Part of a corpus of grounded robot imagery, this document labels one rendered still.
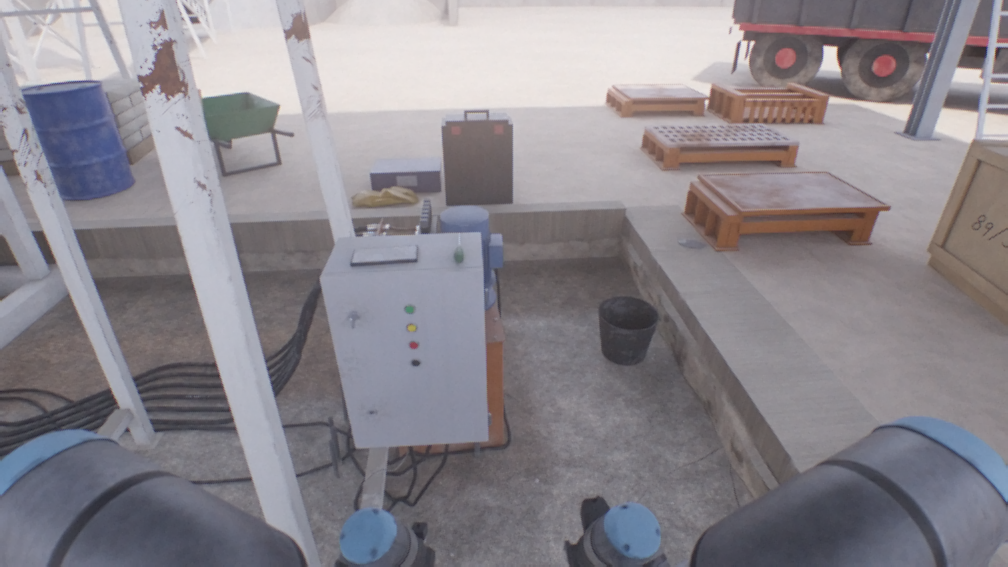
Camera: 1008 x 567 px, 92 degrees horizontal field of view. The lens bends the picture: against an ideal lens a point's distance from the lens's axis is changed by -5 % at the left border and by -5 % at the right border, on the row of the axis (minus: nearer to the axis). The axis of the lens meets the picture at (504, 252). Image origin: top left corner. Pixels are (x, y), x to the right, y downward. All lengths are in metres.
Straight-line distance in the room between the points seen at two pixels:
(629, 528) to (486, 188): 3.15
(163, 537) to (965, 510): 0.58
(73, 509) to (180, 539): 0.08
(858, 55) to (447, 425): 8.41
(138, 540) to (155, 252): 4.01
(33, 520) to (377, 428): 1.19
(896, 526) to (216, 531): 0.49
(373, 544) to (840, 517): 0.73
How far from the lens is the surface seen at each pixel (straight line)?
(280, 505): 1.27
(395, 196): 4.02
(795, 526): 0.47
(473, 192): 3.87
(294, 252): 4.02
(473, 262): 1.31
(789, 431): 2.35
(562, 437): 2.55
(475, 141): 3.75
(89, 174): 5.35
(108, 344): 2.63
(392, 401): 1.54
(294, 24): 1.78
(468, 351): 1.41
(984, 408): 2.92
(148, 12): 0.99
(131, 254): 4.53
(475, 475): 2.41
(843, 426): 2.48
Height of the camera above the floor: 1.89
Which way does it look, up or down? 28 degrees down
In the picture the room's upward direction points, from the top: straight up
